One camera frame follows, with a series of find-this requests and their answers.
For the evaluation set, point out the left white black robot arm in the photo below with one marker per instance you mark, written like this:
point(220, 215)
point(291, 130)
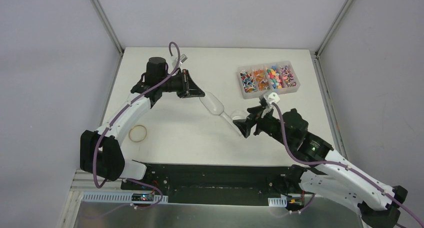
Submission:
point(100, 150)

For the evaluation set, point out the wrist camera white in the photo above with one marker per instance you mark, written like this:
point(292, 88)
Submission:
point(267, 100)
point(178, 63)

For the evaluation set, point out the clear divided candy box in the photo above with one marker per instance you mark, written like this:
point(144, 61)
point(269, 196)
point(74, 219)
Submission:
point(278, 77)

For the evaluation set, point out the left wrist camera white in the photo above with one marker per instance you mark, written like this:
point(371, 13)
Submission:
point(178, 63)

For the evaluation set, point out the white cable duct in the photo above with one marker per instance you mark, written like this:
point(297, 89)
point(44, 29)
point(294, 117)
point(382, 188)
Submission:
point(277, 202)
point(124, 198)

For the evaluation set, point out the clear plastic round jar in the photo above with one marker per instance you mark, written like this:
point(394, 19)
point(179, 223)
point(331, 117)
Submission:
point(238, 115)

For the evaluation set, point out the clear plastic scoop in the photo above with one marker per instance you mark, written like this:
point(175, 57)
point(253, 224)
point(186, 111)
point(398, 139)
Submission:
point(214, 106)

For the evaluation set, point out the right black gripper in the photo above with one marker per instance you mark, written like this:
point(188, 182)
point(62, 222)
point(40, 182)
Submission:
point(245, 125)

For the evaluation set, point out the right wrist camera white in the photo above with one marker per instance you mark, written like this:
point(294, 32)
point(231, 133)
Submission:
point(267, 100)

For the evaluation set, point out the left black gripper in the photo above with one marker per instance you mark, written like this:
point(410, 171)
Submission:
point(186, 83)

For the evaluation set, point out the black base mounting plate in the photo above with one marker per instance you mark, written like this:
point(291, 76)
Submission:
point(220, 185)

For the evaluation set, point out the right white cable duct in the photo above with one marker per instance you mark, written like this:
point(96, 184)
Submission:
point(277, 202)

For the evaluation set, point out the left white cable duct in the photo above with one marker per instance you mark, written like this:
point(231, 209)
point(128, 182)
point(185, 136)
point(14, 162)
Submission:
point(124, 198)

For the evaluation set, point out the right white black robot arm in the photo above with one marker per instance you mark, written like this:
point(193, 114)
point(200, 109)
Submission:
point(326, 173)

